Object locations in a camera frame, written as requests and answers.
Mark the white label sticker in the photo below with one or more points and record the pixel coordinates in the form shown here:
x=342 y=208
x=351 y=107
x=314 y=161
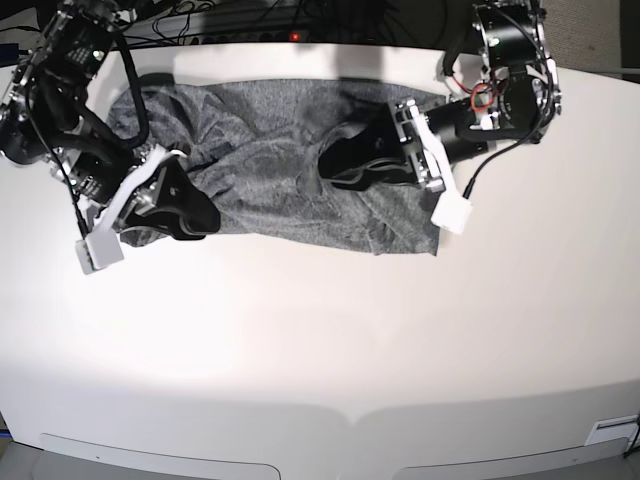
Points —
x=613 y=429

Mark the power strip with red light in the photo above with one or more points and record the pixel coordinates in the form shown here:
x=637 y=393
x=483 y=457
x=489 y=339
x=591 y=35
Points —
x=195 y=30

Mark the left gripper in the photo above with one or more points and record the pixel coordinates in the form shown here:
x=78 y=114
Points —
x=391 y=150

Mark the grey long-sleeve T-shirt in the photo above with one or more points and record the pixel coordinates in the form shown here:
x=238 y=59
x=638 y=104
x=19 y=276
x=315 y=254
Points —
x=252 y=148

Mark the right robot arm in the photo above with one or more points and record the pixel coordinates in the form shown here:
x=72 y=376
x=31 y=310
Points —
x=110 y=179

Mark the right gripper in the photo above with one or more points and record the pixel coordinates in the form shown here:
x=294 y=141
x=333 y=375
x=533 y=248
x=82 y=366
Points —
x=156 y=196

